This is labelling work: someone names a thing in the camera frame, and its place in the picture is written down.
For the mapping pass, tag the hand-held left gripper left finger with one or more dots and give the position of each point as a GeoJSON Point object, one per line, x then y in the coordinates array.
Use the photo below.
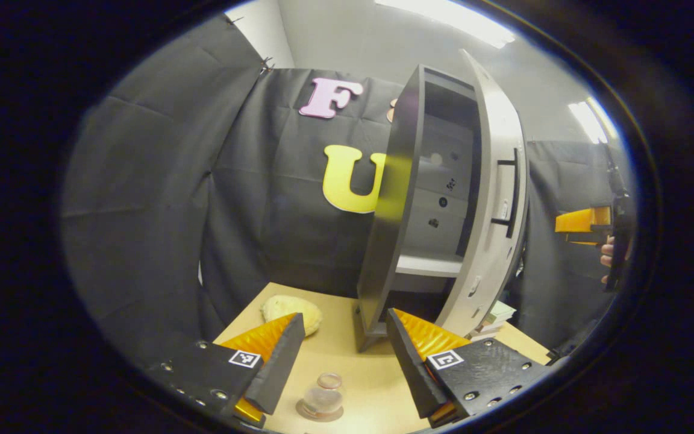
{"type": "Point", "coordinates": [278, 367]}

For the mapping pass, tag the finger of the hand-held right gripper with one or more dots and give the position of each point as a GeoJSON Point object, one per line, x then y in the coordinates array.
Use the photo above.
{"type": "Point", "coordinates": [582, 224]}

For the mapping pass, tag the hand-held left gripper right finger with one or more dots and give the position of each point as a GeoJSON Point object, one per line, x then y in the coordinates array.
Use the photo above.
{"type": "Point", "coordinates": [413, 367]}

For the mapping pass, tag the round brown coaster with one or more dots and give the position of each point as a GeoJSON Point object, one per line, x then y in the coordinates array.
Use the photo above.
{"type": "Point", "coordinates": [300, 411]}

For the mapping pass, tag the clear glass bottle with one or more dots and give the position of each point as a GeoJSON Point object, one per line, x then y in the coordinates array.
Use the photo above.
{"type": "Point", "coordinates": [323, 395]}

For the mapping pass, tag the dark grey cabinet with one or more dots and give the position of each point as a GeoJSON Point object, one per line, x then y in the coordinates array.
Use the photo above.
{"type": "Point", "coordinates": [389, 229]}

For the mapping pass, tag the white cabinet shelf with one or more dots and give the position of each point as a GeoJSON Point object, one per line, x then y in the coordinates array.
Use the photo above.
{"type": "Point", "coordinates": [428, 265]}

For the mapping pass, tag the pale yellow round bun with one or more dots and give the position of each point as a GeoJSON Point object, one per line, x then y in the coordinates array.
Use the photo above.
{"type": "Point", "coordinates": [290, 313]}

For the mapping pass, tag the brown book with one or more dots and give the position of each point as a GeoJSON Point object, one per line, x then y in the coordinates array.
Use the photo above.
{"type": "Point", "coordinates": [485, 328]}

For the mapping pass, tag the green book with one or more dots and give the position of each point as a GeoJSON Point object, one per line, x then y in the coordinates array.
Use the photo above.
{"type": "Point", "coordinates": [500, 312]}

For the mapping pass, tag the ceiling light panel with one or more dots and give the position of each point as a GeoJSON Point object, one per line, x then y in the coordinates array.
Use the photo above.
{"type": "Point", "coordinates": [591, 120]}

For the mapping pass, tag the black backdrop cloth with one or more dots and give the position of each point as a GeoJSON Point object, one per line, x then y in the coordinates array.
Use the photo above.
{"type": "Point", "coordinates": [154, 199]}

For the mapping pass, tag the long ceiling light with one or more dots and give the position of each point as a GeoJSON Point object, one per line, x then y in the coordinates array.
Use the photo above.
{"type": "Point", "coordinates": [449, 21]}

